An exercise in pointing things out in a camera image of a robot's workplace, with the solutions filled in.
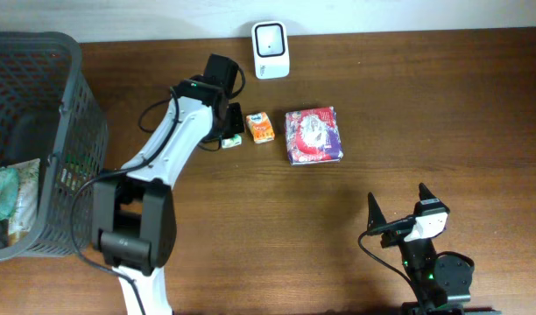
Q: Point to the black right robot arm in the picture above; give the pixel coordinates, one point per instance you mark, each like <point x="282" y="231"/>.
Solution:
<point x="441" y="281"/>

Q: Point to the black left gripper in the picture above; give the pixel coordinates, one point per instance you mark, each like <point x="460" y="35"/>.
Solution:
<point x="236" y="121"/>

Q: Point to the teal wet wipes pack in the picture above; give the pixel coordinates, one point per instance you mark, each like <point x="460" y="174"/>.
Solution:
<point x="9" y="186"/>

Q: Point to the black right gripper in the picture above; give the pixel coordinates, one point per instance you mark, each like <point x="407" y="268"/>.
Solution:
<point x="377" y="223"/>

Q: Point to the white tube gold cap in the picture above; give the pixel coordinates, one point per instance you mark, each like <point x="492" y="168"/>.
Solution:
<point x="25" y="212"/>

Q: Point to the green tissue pack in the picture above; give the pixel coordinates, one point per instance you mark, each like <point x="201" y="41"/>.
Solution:
<point x="231" y="142"/>

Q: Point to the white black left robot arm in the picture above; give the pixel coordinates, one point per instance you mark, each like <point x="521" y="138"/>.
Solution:
<point x="134" y="224"/>

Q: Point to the white barcode scanner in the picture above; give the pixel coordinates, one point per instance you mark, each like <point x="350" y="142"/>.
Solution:
<point x="271" y="50"/>

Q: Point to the red purple floral pack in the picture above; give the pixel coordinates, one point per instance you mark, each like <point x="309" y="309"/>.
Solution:
<point x="312" y="136"/>

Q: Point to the grey plastic mesh basket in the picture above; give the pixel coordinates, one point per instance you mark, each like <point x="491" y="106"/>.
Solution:
<point x="48" y="111"/>

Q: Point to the orange tissue pack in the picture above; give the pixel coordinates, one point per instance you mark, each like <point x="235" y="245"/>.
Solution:
<point x="260" y="127"/>

